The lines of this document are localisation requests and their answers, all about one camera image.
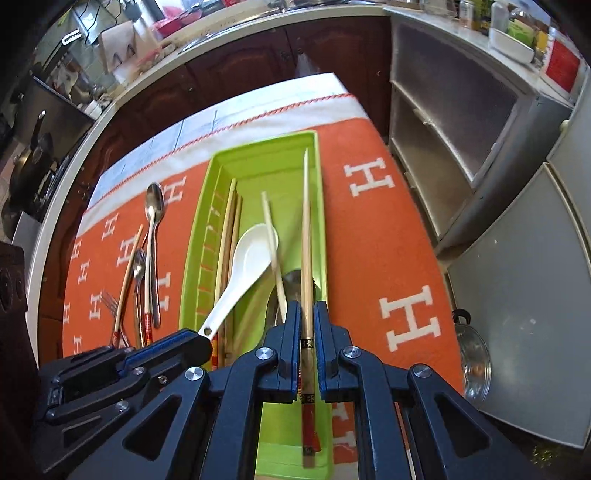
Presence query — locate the green label oil bottle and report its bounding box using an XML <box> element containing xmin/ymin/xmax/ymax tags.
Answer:
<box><xmin>505</xmin><ymin>18</ymin><xmax>536</xmax><ymax>40</ymax></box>

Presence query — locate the orange white patterned towel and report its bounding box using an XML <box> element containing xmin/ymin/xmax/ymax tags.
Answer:
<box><xmin>60</xmin><ymin>92</ymin><xmax>465</xmax><ymax>462</ymax></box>

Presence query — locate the white bowl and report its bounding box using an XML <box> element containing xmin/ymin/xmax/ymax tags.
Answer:
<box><xmin>488</xmin><ymin>27</ymin><xmax>536</xmax><ymax>64</ymax></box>

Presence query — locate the white refrigerator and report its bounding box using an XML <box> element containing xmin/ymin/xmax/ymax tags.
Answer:
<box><xmin>445</xmin><ymin>76</ymin><xmax>591</xmax><ymax>448</ymax></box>

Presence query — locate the long steel spoon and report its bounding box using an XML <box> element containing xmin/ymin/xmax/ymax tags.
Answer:
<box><xmin>144</xmin><ymin>182</ymin><xmax>165</xmax><ymax>329</ymax></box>

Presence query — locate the light chopstick red end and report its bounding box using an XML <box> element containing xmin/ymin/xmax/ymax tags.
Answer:
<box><xmin>112</xmin><ymin>224</ymin><xmax>145</xmax><ymax>346</ymax></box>

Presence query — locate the tall steel splash panel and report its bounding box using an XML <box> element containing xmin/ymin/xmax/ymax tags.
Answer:
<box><xmin>28</xmin><ymin>76</ymin><xmax>95</xmax><ymax>139</ymax></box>

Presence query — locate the white ceramic spoon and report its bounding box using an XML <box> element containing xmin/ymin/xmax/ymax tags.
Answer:
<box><xmin>198</xmin><ymin>223</ymin><xmax>280</xmax><ymax>340</ymax></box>

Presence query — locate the short steel spoon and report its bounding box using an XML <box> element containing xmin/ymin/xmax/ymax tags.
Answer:
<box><xmin>265</xmin><ymin>270</ymin><xmax>319</xmax><ymax>333</ymax></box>

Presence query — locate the clear plastic bag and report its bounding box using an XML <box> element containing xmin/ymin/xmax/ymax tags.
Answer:
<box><xmin>295</xmin><ymin>46</ymin><xmax>321</xmax><ymax>77</ymax></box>

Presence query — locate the light blue table cover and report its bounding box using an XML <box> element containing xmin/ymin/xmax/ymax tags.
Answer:
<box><xmin>90</xmin><ymin>71</ymin><xmax>347</xmax><ymax>199</ymax></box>

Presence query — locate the black wok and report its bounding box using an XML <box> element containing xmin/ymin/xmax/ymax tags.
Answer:
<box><xmin>9</xmin><ymin>111</ymin><xmax>58</xmax><ymax>217</ymax></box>

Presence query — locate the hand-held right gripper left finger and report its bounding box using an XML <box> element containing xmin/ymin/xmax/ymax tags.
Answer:
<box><xmin>67</xmin><ymin>301</ymin><xmax>302</xmax><ymax>480</ymax></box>

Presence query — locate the medium steel spoon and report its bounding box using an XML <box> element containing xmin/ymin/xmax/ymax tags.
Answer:
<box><xmin>131</xmin><ymin>249</ymin><xmax>148</xmax><ymax>349</ymax></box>

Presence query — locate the red label canister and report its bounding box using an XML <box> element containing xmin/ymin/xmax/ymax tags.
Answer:
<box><xmin>540</xmin><ymin>34</ymin><xmax>587</xmax><ymax>93</ymax></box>

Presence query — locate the steel fork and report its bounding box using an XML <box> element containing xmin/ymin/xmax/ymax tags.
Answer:
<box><xmin>99</xmin><ymin>290</ymin><xmax>132</xmax><ymax>347</ymax></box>

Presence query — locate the pink plastic bowl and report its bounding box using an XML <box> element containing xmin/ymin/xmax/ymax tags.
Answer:
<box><xmin>154</xmin><ymin>7</ymin><xmax>204</xmax><ymax>40</ymax></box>

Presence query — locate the steel pot glass lid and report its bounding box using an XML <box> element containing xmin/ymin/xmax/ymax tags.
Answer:
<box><xmin>451</xmin><ymin>309</ymin><xmax>492</xmax><ymax>402</ymax></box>

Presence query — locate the pile of wooden chopsticks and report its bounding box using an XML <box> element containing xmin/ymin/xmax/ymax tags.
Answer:
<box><xmin>215</xmin><ymin>178</ymin><xmax>289</xmax><ymax>367</ymax></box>

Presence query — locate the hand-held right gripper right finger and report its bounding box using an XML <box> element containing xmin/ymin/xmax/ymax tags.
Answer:
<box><xmin>315</xmin><ymin>301</ymin><xmax>555</xmax><ymax>480</ymax></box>

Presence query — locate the wooden cutting board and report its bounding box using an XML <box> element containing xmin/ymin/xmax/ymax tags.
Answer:
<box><xmin>99</xmin><ymin>21</ymin><xmax>155</xmax><ymax>75</ymax></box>

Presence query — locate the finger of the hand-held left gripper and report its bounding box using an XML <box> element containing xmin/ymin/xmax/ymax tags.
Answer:
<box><xmin>55</xmin><ymin>329</ymin><xmax>208</xmax><ymax>384</ymax></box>
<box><xmin>44</xmin><ymin>344</ymin><xmax>213</xmax><ymax>423</ymax></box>

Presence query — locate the chopstick red striped end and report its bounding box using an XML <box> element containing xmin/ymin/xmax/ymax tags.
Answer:
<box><xmin>142</xmin><ymin>231</ymin><xmax>155</xmax><ymax>348</ymax></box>

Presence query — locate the green plastic utensil tray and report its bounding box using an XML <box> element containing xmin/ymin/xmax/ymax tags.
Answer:
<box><xmin>178</xmin><ymin>130</ymin><xmax>335</xmax><ymax>478</ymax></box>

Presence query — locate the silver frosted door cabinet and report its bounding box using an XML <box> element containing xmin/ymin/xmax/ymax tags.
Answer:
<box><xmin>388</xmin><ymin>9</ymin><xmax>575</xmax><ymax>252</ymax></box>

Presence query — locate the chopstick black gold band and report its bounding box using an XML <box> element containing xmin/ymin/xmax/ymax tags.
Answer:
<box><xmin>301</xmin><ymin>148</ymin><xmax>321</xmax><ymax>468</ymax></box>

